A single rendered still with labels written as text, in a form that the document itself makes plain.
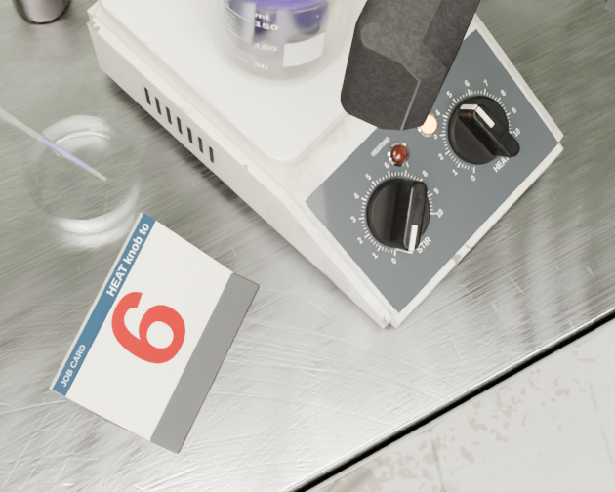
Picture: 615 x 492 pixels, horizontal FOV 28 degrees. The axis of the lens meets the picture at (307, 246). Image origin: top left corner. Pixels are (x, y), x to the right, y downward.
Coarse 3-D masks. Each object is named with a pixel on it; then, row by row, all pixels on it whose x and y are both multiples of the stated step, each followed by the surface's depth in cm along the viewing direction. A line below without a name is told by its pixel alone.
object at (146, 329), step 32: (160, 256) 57; (192, 256) 58; (128, 288) 56; (160, 288) 57; (192, 288) 58; (128, 320) 56; (160, 320) 57; (192, 320) 58; (96, 352) 55; (128, 352) 56; (160, 352) 57; (96, 384) 55; (128, 384) 56; (160, 384) 57; (128, 416) 56
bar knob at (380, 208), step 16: (384, 192) 55; (400, 192) 55; (416, 192) 54; (368, 208) 55; (384, 208) 55; (400, 208) 55; (416, 208) 54; (368, 224) 55; (384, 224) 55; (400, 224) 55; (416, 224) 55; (384, 240) 56; (400, 240) 55; (416, 240) 55
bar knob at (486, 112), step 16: (480, 96) 57; (464, 112) 56; (480, 112) 55; (496, 112) 57; (448, 128) 57; (464, 128) 57; (480, 128) 56; (496, 128) 56; (464, 144) 57; (480, 144) 57; (496, 144) 56; (512, 144) 56; (464, 160) 57; (480, 160) 57
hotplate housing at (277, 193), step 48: (96, 48) 58; (144, 96) 58; (192, 96) 55; (528, 96) 58; (192, 144) 59; (240, 144) 54; (336, 144) 55; (240, 192) 59; (288, 192) 54; (288, 240) 59; (336, 240) 55; (432, 288) 58
